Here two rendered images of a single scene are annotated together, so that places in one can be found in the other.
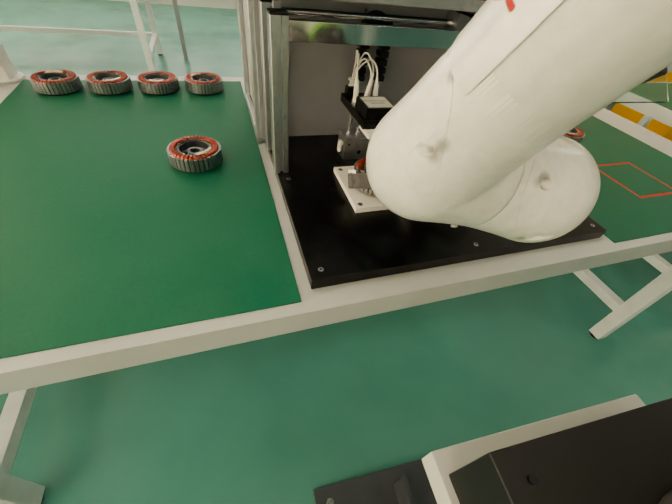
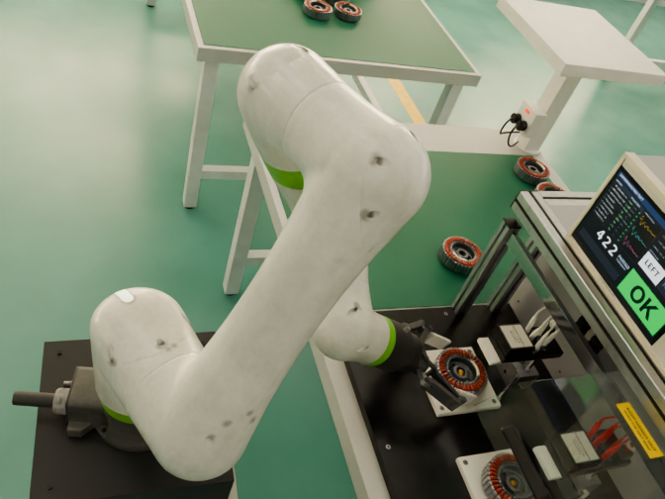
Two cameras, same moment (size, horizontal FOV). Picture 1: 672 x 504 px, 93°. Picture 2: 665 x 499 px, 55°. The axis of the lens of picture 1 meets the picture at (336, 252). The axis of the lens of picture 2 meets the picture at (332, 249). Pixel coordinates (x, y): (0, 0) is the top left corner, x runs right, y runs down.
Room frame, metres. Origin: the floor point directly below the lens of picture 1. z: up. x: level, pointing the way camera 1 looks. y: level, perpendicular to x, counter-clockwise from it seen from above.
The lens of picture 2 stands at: (0.14, -0.90, 1.80)
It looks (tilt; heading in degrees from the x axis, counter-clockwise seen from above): 42 degrees down; 83
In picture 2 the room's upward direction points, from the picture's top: 21 degrees clockwise
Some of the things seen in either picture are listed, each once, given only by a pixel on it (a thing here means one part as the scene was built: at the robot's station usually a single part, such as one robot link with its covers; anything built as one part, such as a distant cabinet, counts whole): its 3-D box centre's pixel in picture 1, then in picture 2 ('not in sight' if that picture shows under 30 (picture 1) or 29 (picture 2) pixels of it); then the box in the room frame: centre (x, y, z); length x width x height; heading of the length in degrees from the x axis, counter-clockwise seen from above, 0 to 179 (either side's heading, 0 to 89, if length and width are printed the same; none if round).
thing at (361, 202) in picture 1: (376, 185); (455, 379); (0.59, -0.07, 0.78); 0.15 x 0.15 x 0.01; 23
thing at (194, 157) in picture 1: (195, 153); (461, 254); (0.62, 0.34, 0.77); 0.11 x 0.11 x 0.04
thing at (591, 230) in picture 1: (420, 183); (482, 435); (0.65, -0.17, 0.76); 0.64 x 0.47 x 0.02; 113
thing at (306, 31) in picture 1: (441, 38); (585, 353); (0.73, -0.14, 1.03); 0.62 x 0.01 x 0.03; 113
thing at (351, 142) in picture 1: (355, 143); (516, 367); (0.72, -0.01, 0.80); 0.08 x 0.05 x 0.06; 113
